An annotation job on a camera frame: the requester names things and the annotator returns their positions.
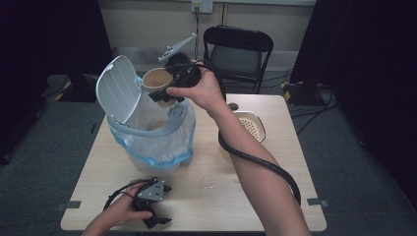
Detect person's right hand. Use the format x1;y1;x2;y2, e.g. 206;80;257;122
166;61;227;114

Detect brown paper cup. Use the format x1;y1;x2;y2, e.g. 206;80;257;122
142;67;178;109

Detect clear plastic bin bag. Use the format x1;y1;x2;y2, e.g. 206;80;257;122
109;77;197;167

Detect black wall cable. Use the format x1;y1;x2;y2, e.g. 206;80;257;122
195;7;201;61

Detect beige perforated strainer basket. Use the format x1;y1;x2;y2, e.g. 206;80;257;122
233;110;267;144

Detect person's left hand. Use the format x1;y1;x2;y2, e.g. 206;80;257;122
103;182;153;228

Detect white wall socket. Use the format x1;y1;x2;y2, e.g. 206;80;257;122
191;0;214;15

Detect white bin with blue bag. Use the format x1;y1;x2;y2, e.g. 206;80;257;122
95;54;197;175

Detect black folding chair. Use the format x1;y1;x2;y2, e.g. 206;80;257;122
203;25;274;94

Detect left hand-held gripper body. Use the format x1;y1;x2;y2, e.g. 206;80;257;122
132;176;165;220

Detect yellow black stand base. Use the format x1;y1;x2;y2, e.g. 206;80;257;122
281;81;327;106

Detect black curtain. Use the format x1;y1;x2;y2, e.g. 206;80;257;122
0;0;114;161
289;0;417;210

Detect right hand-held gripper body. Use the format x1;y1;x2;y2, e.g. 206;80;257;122
157;32;203;89

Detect thick black gripper cable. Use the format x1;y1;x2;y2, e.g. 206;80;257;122
170;60;303;207

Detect black floor cables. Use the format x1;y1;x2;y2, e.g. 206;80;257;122
262;68;339;136

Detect grey tape mark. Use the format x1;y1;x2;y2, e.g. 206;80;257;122
55;200;83;211

